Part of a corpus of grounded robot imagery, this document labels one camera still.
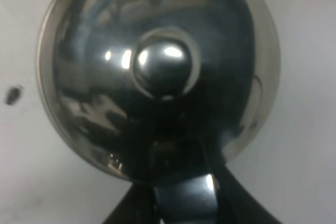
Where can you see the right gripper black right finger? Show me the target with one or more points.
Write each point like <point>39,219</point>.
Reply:
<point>236,204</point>

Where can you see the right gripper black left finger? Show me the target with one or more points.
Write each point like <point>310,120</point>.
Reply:
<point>137,206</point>

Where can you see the stainless steel teapot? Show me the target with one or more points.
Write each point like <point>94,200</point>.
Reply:
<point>159,92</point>

